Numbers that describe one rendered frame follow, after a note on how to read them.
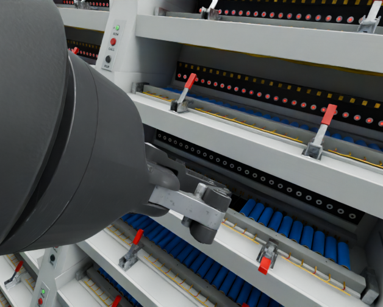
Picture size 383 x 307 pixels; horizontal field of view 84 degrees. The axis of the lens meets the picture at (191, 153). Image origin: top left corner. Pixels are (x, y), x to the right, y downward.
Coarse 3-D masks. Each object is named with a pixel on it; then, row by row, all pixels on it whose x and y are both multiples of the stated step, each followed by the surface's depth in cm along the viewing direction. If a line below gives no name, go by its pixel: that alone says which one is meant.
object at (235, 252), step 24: (168, 144) 64; (216, 168) 57; (168, 216) 43; (336, 216) 44; (192, 240) 41; (216, 240) 38; (240, 240) 39; (240, 264) 36; (288, 264) 36; (360, 264) 39; (264, 288) 35; (288, 288) 33; (312, 288) 33; (336, 288) 33
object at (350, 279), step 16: (224, 224) 41; (240, 224) 41; (256, 224) 40; (288, 240) 38; (288, 256) 36; (304, 256) 36; (320, 256) 36; (336, 272) 34; (352, 272) 34; (352, 288) 33
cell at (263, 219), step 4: (268, 208) 46; (264, 212) 45; (268, 212) 45; (272, 212) 46; (260, 216) 44; (264, 216) 43; (268, 216) 44; (260, 220) 42; (264, 220) 42; (268, 220) 43; (264, 224) 42
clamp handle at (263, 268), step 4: (268, 248) 35; (272, 248) 35; (268, 252) 35; (272, 252) 35; (264, 256) 33; (268, 256) 33; (264, 260) 31; (268, 260) 32; (260, 264) 30; (264, 264) 30; (268, 264) 30; (260, 268) 29; (264, 268) 29; (268, 268) 29; (264, 272) 29
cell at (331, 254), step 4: (328, 236) 42; (328, 240) 41; (332, 240) 40; (328, 244) 39; (332, 244) 39; (336, 244) 40; (328, 248) 39; (332, 248) 38; (336, 248) 39; (324, 252) 38; (328, 252) 38; (332, 252) 37; (336, 252) 38; (324, 256) 37; (328, 256) 37; (332, 256) 36; (336, 256) 37; (336, 260) 36
